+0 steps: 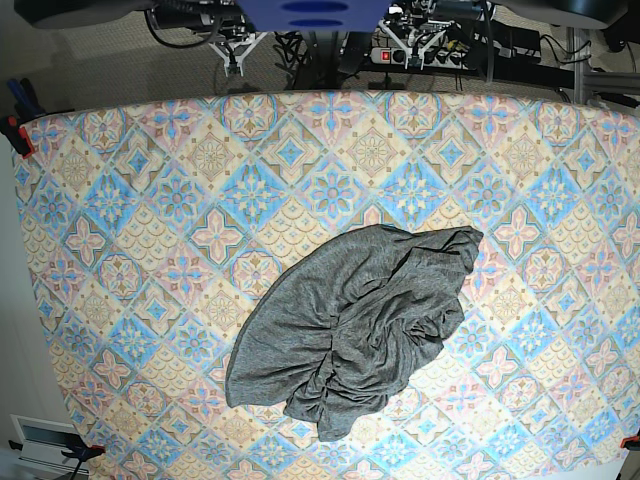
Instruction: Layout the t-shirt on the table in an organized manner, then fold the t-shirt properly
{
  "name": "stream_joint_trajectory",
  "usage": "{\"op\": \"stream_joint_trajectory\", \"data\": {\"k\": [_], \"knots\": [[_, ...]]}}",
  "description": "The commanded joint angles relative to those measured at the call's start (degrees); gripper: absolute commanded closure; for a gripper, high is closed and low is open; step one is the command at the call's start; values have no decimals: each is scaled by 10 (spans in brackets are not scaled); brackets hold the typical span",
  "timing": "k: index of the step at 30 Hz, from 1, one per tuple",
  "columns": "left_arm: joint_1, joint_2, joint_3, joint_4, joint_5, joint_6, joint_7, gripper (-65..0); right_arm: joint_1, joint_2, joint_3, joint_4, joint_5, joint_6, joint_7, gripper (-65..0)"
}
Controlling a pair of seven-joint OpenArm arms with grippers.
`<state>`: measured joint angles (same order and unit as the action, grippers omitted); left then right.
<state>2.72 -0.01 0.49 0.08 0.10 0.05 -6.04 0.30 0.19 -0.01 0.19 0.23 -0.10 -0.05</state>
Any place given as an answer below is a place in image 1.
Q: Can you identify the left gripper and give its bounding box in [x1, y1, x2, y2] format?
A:
[378, 20, 446, 67]

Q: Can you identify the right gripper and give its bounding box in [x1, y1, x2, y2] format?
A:
[210, 32, 267, 67]

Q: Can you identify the grey t-shirt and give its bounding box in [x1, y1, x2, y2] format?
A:
[225, 225, 483, 442]

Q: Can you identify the power strip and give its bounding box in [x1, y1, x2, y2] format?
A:
[369, 44, 468, 69]

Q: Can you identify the patterned tablecloth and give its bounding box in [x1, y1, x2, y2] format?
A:
[13, 92, 639, 479]

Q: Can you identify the red black clamp left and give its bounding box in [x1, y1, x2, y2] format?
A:
[1, 78, 40, 158]

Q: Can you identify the red clamp bottom left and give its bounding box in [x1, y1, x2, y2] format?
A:
[61, 445, 105, 464]

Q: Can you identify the red clamp bottom right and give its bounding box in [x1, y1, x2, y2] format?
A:
[620, 433, 640, 452]

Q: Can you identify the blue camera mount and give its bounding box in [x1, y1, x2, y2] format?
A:
[237, 0, 391, 32]

